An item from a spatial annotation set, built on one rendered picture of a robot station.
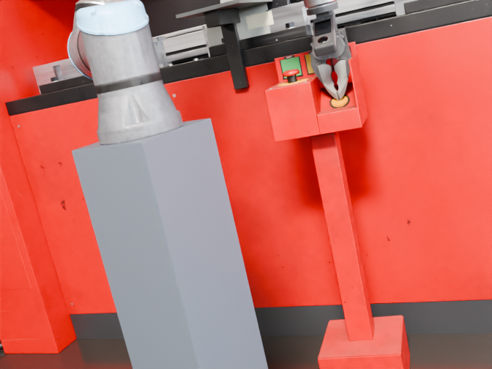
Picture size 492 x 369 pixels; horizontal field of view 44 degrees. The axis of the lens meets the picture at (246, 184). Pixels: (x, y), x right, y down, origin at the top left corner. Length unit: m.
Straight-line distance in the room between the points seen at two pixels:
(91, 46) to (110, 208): 0.27
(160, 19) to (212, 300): 1.65
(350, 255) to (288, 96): 0.42
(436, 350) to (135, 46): 1.15
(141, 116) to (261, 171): 0.79
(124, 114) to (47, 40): 1.42
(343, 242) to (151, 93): 0.67
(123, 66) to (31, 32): 1.36
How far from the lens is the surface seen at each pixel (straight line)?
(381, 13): 2.02
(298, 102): 1.39
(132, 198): 1.04
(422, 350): 1.79
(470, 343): 1.80
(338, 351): 1.59
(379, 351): 1.56
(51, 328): 2.29
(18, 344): 2.42
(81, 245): 2.18
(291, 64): 1.54
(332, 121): 1.38
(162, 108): 1.06
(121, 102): 1.05
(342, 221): 1.49
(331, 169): 1.46
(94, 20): 1.06
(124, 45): 1.05
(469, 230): 1.72
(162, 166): 1.02
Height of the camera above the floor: 0.88
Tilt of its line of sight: 12 degrees down
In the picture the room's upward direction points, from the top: 13 degrees counter-clockwise
